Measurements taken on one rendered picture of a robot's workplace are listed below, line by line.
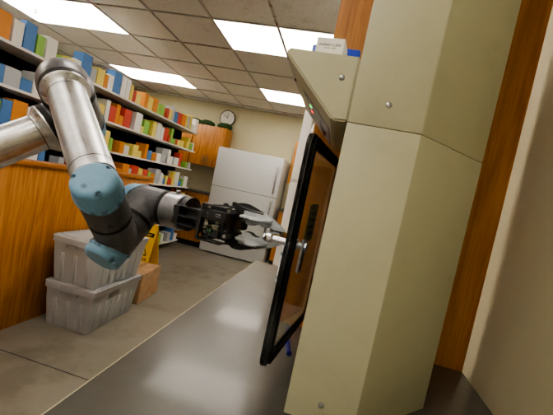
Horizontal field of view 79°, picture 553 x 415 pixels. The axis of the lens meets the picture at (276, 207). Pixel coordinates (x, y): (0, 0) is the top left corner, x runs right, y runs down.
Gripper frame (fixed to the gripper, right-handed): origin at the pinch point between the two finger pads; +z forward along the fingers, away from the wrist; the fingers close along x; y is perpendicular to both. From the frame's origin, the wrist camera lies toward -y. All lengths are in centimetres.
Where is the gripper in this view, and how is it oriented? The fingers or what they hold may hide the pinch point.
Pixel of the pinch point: (278, 235)
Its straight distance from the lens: 65.7
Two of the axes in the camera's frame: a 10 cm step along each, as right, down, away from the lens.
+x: 2.1, -9.8, -0.5
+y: -3.3, -0.2, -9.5
